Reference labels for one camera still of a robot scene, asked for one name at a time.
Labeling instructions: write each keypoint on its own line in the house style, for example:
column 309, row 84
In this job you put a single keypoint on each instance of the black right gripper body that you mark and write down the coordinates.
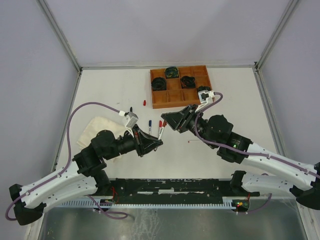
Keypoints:
column 187, row 121

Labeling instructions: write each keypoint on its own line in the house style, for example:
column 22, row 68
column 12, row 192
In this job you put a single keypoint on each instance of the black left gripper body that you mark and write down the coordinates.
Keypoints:
column 137, row 139

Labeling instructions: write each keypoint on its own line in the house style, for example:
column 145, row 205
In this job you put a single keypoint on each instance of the white pen brown end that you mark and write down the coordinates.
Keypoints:
column 161, row 133

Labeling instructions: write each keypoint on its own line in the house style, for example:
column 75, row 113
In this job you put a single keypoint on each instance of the white marker red end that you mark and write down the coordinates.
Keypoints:
column 159, row 131

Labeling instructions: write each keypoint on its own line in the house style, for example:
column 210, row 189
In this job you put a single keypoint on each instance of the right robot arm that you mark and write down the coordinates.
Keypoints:
column 294, row 178

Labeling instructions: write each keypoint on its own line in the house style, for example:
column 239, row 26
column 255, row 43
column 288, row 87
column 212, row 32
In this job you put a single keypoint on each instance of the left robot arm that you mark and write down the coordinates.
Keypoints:
column 82, row 175

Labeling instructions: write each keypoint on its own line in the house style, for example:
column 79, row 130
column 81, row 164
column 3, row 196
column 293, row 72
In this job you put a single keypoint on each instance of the wooden compartment tray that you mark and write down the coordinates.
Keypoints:
column 178, row 86

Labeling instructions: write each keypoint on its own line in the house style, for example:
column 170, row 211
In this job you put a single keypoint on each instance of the cream folded cloth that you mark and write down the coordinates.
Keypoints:
column 96, row 128

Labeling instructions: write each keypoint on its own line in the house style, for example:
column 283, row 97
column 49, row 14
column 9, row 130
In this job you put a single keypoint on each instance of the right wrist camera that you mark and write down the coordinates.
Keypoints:
column 206, row 98

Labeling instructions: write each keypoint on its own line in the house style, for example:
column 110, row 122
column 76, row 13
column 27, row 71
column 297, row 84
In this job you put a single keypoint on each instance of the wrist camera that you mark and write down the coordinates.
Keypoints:
column 206, row 98
column 129, row 119

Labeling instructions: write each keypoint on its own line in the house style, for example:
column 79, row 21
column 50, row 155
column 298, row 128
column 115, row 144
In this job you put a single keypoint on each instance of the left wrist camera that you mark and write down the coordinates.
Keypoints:
column 129, row 119

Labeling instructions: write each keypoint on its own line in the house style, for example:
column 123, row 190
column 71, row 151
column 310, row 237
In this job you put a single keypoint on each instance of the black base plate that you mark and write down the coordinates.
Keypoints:
column 174, row 190

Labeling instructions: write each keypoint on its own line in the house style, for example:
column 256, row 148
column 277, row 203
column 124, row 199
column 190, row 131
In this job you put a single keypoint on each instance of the white slotted cable duct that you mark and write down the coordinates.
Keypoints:
column 224, row 203

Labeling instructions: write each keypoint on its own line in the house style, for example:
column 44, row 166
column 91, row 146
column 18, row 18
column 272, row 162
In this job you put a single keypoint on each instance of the aluminium frame right post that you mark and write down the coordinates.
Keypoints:
column 280, row 27

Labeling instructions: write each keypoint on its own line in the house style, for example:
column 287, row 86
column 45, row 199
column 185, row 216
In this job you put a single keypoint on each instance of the aluminium frame post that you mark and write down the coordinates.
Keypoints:
column 280, row 27
column 45, row 8

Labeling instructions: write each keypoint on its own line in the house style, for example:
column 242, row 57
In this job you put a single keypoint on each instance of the aluminium frame back rail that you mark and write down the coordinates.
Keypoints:
column 251, row 66

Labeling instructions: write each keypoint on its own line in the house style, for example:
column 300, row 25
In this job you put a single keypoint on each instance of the aluminium frame left post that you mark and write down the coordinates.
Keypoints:
column 45, row 8

